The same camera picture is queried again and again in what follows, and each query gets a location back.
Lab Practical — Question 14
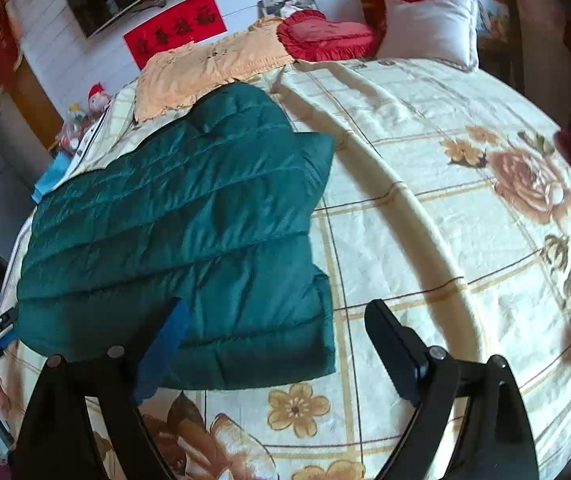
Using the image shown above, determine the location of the red wall banner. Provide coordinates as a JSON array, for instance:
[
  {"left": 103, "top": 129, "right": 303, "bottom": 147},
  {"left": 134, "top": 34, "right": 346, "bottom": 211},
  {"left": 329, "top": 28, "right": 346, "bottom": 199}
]
[{"left": 123, "top": 0, "right": 229, "bottom": 71}]

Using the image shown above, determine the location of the stuffed doll with red hat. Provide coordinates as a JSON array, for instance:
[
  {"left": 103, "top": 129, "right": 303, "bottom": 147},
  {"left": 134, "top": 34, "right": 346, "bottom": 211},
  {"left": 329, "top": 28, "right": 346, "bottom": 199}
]
[{"left": 87, "top": 82, "right": 112, "bottom": 113}]

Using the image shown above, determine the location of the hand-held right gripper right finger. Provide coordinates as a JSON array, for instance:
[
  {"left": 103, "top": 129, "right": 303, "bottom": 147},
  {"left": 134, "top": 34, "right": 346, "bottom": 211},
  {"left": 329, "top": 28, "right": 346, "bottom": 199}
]
[{"left": 365, "top": 300, "right": 541, "bottom": 480}]

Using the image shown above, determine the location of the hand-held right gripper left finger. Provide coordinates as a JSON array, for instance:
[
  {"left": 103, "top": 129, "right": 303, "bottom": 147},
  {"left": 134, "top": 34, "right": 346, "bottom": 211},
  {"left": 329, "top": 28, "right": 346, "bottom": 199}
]
[{"left": 10, "top": 299, "right": 191, "bottom": 480}]

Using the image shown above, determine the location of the dark wooden chair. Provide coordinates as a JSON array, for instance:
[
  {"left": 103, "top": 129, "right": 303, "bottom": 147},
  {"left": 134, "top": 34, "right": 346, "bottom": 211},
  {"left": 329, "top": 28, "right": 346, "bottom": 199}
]
[{"left": 498, "top": 0, "right": 529, "bottom": 92}]

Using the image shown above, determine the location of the green puffer jacket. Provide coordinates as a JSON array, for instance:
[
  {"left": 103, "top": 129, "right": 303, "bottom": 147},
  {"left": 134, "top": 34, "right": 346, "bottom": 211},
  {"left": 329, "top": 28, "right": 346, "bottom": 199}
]
[{"left": 16, "top": 81, "right": 337, "bottom": 391}]

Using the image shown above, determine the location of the red heart-shaped pillow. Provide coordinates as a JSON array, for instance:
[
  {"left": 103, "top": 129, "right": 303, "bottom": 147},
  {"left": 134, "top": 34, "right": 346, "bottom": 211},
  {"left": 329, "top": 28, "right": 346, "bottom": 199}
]
[{"left": 276, "top": 9, "right": 377, "bottom": 62}]

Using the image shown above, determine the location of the wooden door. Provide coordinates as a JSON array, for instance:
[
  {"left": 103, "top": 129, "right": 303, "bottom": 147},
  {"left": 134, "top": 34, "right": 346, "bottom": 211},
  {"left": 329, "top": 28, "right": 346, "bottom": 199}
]
[{"left": 3, "top": 52, "right": 64, "bottom": 151}]

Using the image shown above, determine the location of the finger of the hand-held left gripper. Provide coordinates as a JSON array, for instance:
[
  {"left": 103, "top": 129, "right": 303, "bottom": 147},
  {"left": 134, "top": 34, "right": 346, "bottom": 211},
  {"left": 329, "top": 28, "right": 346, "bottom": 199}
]
[{"left": 0, "top": 308, "right": 19, "bottom": 350}]

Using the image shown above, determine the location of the white pillow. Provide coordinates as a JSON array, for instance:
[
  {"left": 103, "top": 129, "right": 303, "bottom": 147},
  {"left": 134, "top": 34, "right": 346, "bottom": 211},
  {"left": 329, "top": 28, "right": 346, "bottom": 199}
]
[{"left": 375, "top": 0, "right": 481, "bottom": 72}]

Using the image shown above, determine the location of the bed with floral checked sheet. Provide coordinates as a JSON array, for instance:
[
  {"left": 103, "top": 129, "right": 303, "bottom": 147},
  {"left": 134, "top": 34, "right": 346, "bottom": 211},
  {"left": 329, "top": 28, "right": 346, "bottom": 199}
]
[{"left": 0, "top": 57, "right": 571, "bottom": 480}]

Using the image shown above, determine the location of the framed photo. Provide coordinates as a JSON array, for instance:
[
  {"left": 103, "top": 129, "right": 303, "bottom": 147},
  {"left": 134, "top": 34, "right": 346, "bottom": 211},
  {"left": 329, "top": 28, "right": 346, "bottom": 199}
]
[{"left": 258, "top": 0, "right": 319, "bottom": 21}]

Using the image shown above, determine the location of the pile of wrapped toys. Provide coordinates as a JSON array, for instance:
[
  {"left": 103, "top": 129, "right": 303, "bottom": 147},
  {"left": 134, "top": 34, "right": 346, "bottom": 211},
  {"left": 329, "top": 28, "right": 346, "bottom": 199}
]
[{"left": 56, "top": 102, "right": 96, "bottom": 153}]

